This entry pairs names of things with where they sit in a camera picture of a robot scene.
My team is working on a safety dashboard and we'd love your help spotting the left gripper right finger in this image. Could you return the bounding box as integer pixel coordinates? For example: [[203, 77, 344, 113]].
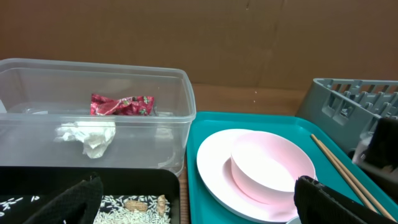
[[294, 175, 395, 224]]

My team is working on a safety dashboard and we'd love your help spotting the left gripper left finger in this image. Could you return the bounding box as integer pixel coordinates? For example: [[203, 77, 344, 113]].
[[23, 172, 103, 224]]

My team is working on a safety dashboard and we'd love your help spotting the white rice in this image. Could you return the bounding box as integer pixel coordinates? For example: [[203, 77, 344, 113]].
[[1, 195, 171, 224]]

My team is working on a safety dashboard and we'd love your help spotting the brown food scrap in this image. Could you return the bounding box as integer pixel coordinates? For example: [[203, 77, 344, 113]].
[[124, 200, 148, 212]]

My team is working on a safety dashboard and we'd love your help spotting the pink bowl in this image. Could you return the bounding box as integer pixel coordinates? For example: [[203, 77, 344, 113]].
[[230, 131, 317, 205]]

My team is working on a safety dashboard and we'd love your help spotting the wooden chopstick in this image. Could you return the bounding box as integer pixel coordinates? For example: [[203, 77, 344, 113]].
[[320, 141, 397, 222], [310, 134, 378, 213]]

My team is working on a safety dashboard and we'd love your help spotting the white napkin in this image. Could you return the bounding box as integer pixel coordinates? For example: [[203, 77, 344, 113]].
[[54, 121, 116, 159]]

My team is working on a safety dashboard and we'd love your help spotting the pink plate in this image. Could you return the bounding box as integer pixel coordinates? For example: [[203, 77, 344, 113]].
[[197, 129, 297, 223]]

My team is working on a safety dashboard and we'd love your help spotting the red snack wrapper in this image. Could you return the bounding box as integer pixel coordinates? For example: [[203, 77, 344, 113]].
[[90, 94, 155, 116]]

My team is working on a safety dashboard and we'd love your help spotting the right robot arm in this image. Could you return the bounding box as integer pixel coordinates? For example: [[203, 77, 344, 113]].
[[350, 118, 397, 202]]

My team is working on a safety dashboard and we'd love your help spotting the grey dishwasher rack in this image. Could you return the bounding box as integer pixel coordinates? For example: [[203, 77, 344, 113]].
[[296, 78, 397, 153]]

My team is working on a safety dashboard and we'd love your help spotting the teal serving tray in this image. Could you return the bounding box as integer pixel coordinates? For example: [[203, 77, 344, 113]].
[[187, 112, 397, 224]]

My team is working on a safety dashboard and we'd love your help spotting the black tray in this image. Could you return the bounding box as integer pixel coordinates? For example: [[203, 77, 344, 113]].
[[1, 166, 180, 224]]

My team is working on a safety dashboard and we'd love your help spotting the clear plastic bin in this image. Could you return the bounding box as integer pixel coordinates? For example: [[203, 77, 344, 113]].
[[1, 58, 196, 174]]

